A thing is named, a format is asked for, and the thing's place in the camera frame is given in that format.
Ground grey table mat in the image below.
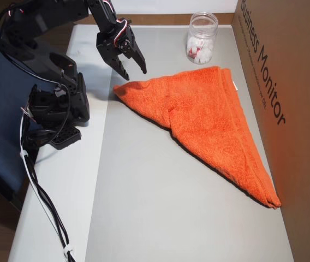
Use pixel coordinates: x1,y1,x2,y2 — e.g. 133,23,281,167
85,26,295,262

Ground brown cardboard monitor box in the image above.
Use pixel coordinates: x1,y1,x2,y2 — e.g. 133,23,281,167
232,0,310,262

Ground black cable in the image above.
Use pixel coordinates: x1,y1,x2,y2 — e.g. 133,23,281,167
21,147,75,262
21,81,75,262

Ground orange terry towel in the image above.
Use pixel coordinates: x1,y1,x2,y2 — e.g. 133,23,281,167
113,65,282,210

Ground brown back board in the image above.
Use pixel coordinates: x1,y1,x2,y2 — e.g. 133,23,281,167
71,12,237,27

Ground red white servo wire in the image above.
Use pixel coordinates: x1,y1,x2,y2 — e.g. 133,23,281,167
113,17,133,37

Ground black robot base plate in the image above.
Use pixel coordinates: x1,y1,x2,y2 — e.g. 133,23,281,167
48,126,82,150

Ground clear plastic jar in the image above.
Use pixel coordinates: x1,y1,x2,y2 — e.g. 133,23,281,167
185,11,219,65

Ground red white paper card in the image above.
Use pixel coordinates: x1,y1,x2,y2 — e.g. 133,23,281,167
187,40,204,60

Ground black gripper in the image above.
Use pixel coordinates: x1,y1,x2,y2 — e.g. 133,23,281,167
96,19,148,81

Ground thin white cable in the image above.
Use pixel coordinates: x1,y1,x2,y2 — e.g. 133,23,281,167
20,117,68,249

